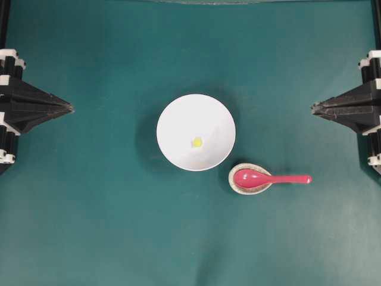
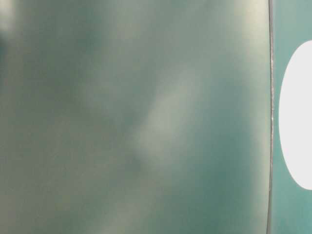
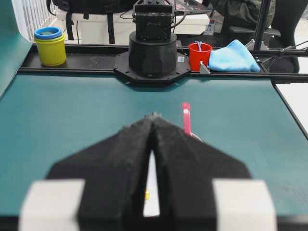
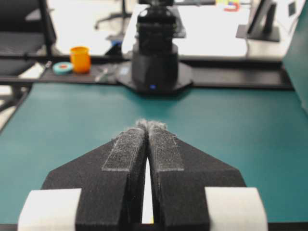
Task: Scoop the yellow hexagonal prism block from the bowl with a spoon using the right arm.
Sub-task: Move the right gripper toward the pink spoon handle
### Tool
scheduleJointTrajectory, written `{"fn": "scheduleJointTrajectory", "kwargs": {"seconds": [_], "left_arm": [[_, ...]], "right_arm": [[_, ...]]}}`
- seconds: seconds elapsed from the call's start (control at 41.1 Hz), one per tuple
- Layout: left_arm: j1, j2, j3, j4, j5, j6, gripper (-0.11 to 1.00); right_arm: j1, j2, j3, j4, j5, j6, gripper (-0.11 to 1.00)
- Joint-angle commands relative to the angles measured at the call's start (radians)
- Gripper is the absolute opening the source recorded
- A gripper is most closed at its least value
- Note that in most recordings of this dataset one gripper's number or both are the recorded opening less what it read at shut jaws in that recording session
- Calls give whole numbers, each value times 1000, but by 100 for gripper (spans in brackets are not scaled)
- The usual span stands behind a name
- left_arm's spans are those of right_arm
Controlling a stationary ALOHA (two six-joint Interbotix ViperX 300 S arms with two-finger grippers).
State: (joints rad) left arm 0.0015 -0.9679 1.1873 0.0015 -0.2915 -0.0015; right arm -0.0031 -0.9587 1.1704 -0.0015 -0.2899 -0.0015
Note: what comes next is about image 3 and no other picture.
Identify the black backpack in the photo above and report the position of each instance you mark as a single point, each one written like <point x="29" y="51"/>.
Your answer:
<point x="87" y="7"/>

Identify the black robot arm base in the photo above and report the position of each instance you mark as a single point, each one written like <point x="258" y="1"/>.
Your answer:
<point x="152" y="52"/>

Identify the yellow-green stacked cup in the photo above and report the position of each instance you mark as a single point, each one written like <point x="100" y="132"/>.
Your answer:
<point x="51" y="51"/>

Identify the yellow hexagonal prism block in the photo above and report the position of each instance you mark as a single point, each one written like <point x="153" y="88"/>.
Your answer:
<point x="147" y="194"/>

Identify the blue straw in red cup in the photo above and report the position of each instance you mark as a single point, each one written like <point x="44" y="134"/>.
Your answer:
<point x="199" y="43"/>

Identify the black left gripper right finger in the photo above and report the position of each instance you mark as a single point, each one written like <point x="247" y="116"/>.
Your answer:
<point x="185" y="169"/>

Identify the metal corner bracket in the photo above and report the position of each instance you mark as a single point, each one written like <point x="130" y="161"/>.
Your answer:
<point x="203" y="69"/>

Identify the blue stacked cup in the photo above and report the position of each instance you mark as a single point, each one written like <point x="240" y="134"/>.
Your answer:
<point x="49" y="32"/>

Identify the light blue cloth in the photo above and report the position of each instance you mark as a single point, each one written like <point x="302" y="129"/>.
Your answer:
<point x="235" y="57"/>

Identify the white bowl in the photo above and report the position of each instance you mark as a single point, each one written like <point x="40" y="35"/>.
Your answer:
<point x="151" y="206"/>

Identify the red plastic cup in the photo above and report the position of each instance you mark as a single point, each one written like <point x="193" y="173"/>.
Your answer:
<point x="196" y="56"/>

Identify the black office chair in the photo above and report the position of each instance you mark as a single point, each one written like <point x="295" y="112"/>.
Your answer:
<point x="283" y="16"/>

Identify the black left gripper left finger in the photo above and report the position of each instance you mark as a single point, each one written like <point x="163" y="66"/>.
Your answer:
<point x="115" y="174"/>

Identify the pink plastic spoon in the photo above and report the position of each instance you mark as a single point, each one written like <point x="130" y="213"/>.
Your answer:
<point x="187" y="120"/>

